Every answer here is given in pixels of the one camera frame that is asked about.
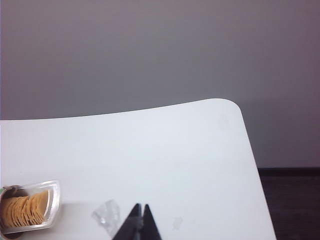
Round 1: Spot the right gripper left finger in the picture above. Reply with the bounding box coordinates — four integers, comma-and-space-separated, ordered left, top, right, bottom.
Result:
112, 203, 142, 240

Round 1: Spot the transparent plastic chip tray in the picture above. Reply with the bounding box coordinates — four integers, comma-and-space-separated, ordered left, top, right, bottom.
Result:
0, 179, 61, 235

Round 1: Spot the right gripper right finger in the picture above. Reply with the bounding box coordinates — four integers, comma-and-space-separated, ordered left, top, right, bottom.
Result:
139, 203, 164, 240

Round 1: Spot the stack of potato chips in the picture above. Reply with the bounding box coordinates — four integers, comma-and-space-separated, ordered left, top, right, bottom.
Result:
1, 189, 50, 229

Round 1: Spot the small clear film scrap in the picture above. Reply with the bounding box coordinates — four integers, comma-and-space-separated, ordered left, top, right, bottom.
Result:
172, 215, 184, 231

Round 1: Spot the clear torn film piece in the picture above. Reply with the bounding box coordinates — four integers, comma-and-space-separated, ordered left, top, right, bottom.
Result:
90, 199, 121, 236

